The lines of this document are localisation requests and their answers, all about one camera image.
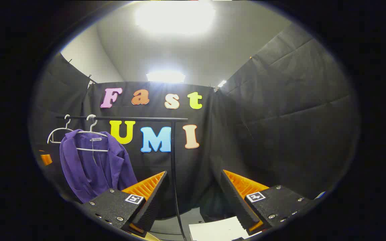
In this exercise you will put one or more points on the white hanger with wrapped hook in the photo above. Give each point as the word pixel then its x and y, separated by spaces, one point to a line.
pixel 89 149

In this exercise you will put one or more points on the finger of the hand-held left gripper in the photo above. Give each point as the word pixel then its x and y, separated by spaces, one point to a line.
pixel 46 159

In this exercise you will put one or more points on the white paper sheet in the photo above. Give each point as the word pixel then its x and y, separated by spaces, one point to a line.
pixel 216 231

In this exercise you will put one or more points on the large ceiling light panel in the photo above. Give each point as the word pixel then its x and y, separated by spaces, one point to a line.
pixel 174 16

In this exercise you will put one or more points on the purple knit garment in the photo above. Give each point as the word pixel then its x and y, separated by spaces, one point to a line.
pixel 89 167

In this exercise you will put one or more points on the white plastic hanger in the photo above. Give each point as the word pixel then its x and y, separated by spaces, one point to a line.
pixel 67 124

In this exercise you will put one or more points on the black metal clothes rack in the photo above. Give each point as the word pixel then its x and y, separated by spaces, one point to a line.
pixel 174 160

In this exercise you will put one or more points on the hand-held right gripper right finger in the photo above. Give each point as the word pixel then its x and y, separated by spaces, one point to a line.
pixel 236 204

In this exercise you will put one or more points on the black backdrop cloth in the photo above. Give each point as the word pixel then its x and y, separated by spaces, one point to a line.
pixel 280 117

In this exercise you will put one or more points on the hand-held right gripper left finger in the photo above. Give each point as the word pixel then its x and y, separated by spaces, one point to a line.
pixel 152 204

